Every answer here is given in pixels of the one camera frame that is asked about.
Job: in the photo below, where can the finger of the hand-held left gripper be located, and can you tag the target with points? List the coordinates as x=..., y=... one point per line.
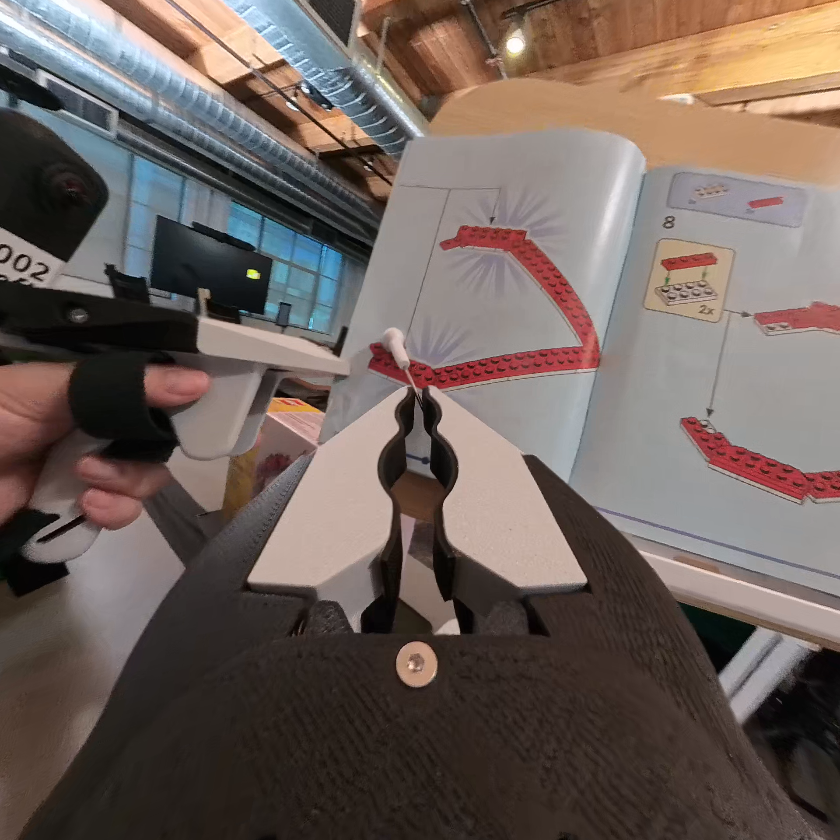
x=275, y=344

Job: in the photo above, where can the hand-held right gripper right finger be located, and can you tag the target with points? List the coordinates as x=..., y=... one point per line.
x=512, y=525

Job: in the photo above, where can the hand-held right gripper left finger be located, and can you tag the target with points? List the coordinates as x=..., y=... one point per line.
x=328, y=518

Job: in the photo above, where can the white book stand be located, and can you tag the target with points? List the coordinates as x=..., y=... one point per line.
x=754, y=604

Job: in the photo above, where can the brick set instruction booklet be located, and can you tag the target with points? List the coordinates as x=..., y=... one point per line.
x=525, y=197

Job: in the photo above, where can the white toy set box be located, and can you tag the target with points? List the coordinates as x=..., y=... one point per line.
x=289, y=433

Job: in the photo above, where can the person's left hand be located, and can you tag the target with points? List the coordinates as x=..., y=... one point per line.
x=33, y=426

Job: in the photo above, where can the distant black monitor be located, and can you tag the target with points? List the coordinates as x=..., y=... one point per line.
x=210, y=262

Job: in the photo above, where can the round ceiling lamp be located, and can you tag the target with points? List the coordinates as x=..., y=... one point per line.
x=515, y=43

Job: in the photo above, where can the light wooden partition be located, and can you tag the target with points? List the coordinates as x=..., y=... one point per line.
x=590, y=105

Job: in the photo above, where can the silver ventilation duct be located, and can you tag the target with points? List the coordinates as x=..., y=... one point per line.
x=367, y=85
x=164, y=92

